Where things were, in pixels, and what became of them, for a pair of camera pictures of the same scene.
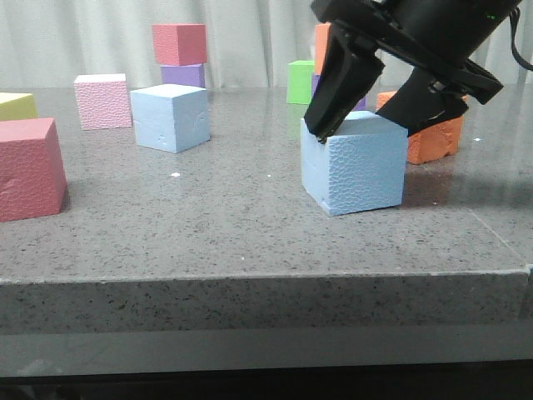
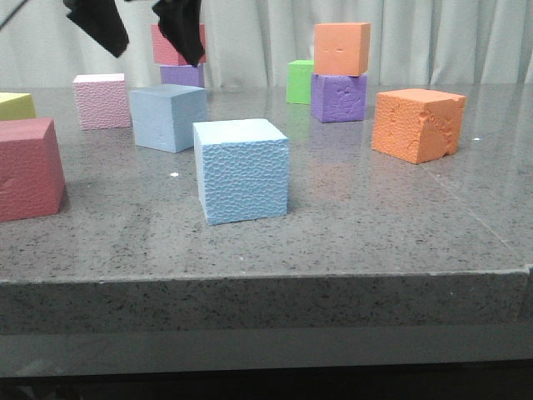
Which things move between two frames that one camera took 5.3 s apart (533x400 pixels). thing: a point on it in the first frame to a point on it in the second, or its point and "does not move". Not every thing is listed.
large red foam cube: (32, 177) does not move
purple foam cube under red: (188, 75) does not move
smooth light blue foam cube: (171, 118) does not move
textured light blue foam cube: (361, 167) to (242, 167)
